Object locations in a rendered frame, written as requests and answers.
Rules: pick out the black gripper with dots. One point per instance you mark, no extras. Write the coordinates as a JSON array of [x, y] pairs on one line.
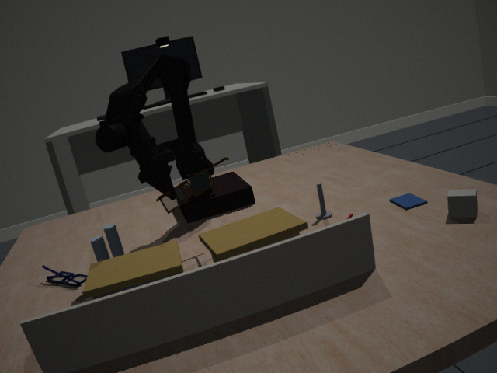
[[154, 167]]

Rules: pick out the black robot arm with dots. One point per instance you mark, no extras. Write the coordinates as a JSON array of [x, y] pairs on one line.
[[123, 126]]

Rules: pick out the tan rectangular block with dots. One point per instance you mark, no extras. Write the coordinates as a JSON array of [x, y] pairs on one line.
[[133, 269]]

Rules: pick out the dark grey cylinder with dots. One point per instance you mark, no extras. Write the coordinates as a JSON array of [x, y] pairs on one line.
[[113, 240], [99, 248]]

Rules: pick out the grey rectangular panel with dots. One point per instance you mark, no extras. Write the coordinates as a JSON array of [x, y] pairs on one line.
[[168, 309]]

